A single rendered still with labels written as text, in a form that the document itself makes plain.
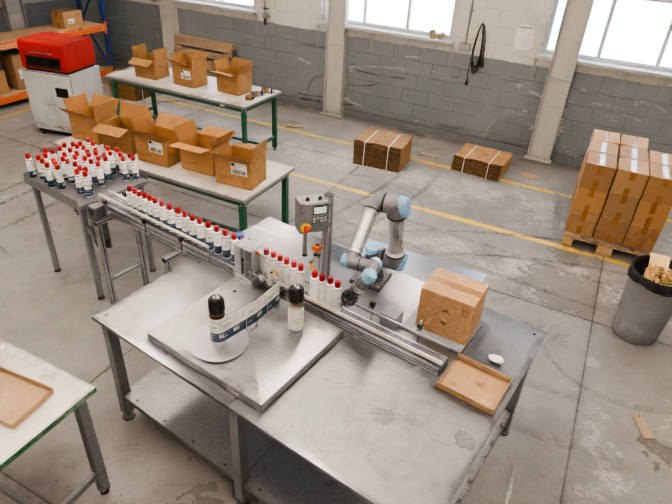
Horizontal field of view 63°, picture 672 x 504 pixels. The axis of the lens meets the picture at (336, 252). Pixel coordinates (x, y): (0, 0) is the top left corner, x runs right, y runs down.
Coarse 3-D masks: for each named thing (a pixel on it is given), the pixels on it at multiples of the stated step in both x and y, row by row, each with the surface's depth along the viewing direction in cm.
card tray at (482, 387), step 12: (456, 360) 288; (468, 360) 286; (456, 372) 281; (468, 372) 281; (480, 372) 282; (492, 372) 280; (444, 384) 273; (456, 384) 274; (468, 384) 274; (480, 384) 274; (492, 384) 275; (504, 384) 275; (456, 396) 266; (468, 396) 267; (480, 396) 268; (492, 396) 268; (480, 408) 260; (492, 408) 262
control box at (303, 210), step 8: (296, 200) 296; (304, 200) 294; (312, 200) 295; (296, 208) 299; (304, 208) 292; (312, 208) 294; (328, 208) 297; (296, 216) 301; (304, 216) 295; (312, 216) 297; (296, 224) 303; (304, 224) 297; (312, 224) 299; (320, 224) 301; (304, 232) 300
